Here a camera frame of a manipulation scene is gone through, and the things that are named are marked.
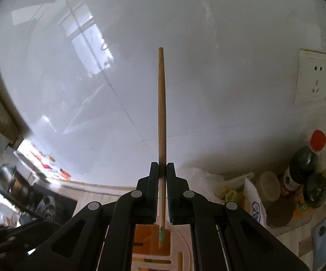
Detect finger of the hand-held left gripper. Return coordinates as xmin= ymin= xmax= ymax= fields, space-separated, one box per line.
xmin=0 ymin=224 xmax=38 ymax=264

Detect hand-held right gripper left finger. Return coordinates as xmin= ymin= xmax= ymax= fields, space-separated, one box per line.
xmin=16 ymin=162 xmax=160 ymax=271

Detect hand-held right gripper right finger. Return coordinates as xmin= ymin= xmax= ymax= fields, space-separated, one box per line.
xmin=166 ymin=163 xmax=311 ymax=271

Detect wooden utensil holder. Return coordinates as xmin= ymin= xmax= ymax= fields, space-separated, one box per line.
xmin=131 ymin=222 xmax=192 ymax=271

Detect light wooden chopstick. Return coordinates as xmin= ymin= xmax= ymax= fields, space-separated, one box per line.
xmin=157 ymin=47 xmax=168 ymax=249

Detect crumpled white plastic bag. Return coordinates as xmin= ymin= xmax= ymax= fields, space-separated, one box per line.
xmin=177 ymin=168 xmax=226 ymax=204

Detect black gas stove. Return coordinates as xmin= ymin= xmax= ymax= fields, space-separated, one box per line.
xmin=0 ymin=172 xmax=78 ymax=228

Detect small green item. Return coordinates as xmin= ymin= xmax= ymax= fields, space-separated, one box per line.
xmin=222 ymin=186 xmax=239 ymax=204

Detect steel cooking pot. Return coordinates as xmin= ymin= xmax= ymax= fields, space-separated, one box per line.
xmin=0 ymin=164 xmax=17 ymax=194

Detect white bag with blue print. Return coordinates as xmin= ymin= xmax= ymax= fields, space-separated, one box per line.
xmin=243 ymin=177 xmax=268 ymax=228

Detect jar with white lid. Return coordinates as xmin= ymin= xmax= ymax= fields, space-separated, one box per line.
xmin=257 ymin=171 xmax=281 ymax=203

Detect brown jar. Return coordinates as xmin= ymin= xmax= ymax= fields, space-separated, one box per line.
xmin=266 ymin=197 xmax=295 ymax=229

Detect dark sauce bottle red cap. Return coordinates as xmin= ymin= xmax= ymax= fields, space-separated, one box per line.
xmin=282 ymin=130 xmax=326 ymax=201

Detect brown printed card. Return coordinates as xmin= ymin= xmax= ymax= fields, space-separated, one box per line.
xmin=298 ymin=238 xmax=316 ymax=257

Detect round dark green bottle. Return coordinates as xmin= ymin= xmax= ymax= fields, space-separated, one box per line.
xmin=303 ymin=173 xmax=326 ymax=210

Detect blue smartphone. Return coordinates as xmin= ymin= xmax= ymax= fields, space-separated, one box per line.
xmin=311 ymin=217 xmax=326 ymax=271

